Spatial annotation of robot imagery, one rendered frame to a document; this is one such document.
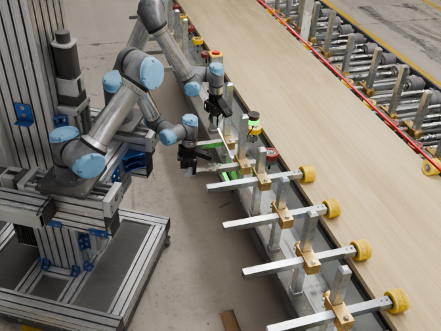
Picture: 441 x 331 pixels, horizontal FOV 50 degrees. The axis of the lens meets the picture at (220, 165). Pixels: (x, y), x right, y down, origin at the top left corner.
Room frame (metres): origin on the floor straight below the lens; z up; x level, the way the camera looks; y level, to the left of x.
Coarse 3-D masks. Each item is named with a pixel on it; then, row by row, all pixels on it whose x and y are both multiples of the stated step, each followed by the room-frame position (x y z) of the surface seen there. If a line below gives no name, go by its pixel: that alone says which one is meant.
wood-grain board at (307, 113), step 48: (192, 0) 4.29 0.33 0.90; (240, 0) 4.36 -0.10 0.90; (240, 48) 3.29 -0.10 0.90; (288, 48) 3.33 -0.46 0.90; (240, 96) 2.58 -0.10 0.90; (288, 96) 2.60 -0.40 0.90; (336, 96) 2.63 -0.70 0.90; (288, 144) 2.07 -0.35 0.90; (336, 144) 2.10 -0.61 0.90; (384, 144) 2.12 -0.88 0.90; (336, 192) 1.70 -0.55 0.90; (384, 192) 1.72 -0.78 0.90; (432, 192) 1.74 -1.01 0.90; (336, 240) 1.40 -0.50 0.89; (384, 240) 1.40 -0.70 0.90; (432, 240) 1.42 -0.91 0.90; (384, 288) 1.15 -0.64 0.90; (432, 288) 1.16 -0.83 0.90
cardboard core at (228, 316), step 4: (224, 312) 1.60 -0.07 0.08; (228, 312) 1.59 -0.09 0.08; (232, 312) 1.60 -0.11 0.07; (220, 316) 1.59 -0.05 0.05; (224, 316) 1.57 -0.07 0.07; (228, 316) 1.57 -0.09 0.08; (232, 316) 1.57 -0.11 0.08; (224, 320) 1.55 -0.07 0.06; (228, 320) 1.54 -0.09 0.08; (232, 320) 1.54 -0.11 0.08; (236, 320) 1.55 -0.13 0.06; (224, 324) 1.53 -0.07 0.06; (228, 324) 1.52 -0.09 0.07; (232, 324) 1.52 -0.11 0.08; (236, 324) 1.52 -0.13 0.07; (224, 328) 1.52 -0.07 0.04; (228, 328) 1.50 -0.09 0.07; (232, 328) 1.49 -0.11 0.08; (236, 328) 1.49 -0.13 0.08
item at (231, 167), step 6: (252, 162) 1.95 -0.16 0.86; (270, 162) 1.97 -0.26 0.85; (198, 168) 1.88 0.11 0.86; (204, 168) 1.88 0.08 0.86; (222, 168) 1.89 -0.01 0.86; (228, 168) 1.90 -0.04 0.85; (234, 168) 1.91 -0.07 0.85; (198, 174) 1.85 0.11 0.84; (204, 174) 1.86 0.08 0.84; (210, 174) 1.87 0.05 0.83
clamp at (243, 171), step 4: (236, 156) 1.98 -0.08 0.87; (236, 160) 1.97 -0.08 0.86; (240, 160) 1.95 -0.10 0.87; (244, 160) 1.95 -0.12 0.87; (240, 164) 1.92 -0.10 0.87; (248, 164) 1.92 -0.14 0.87; (240, 168) 1.91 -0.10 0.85; (244, 168) 1.89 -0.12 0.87; (248, 168) 1.90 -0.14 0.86; (240, 172) 1.90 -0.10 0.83; (244, 172) 1.89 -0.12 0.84; (248, 172) 1.90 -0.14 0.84
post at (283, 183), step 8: (280, 184) 1.50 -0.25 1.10; (288, 184) 1.49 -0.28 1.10; (280, 192) 1.49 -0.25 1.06; (280, 200) 1.49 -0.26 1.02; (280, 208) 1.49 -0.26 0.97; (272, 224) 1.51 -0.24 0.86; (272, 232) 1.50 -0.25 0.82; (280, 232) 1.49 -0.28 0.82; (272, 240) 1.49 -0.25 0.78; (272, 248) 1.49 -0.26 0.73
